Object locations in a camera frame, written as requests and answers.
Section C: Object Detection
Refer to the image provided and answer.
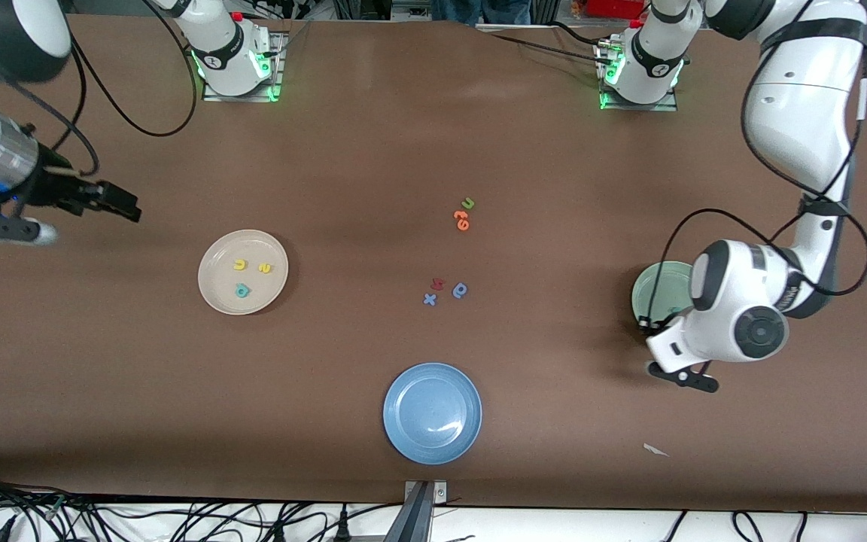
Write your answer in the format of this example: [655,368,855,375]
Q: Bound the pale green plate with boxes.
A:
[631,260,699,336]

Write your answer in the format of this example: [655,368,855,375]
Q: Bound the beige brown plate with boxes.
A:
[197,229,290,316]

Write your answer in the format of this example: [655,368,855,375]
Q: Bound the blue plate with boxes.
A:
[382,362,483,466]

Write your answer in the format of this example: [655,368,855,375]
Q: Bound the red box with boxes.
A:
[586,0,646,20]

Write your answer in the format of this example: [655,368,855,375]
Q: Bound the blue jeans person legs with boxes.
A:
[432,0,534,26]

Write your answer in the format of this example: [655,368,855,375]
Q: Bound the long black looping arm cable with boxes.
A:
[68,0,199,139]

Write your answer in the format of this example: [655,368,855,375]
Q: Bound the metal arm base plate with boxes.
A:
[598,38,680,113]
[202,30,285,103]

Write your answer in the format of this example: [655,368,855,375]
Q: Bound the black table cable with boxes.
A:
[488,32,609,59]
[550,20,616,46]

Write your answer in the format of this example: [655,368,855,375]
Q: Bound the grey metal camera post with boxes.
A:
[385,480,449,542]

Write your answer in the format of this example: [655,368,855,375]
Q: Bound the black floor cable tangle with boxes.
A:
[0,470,404,542]

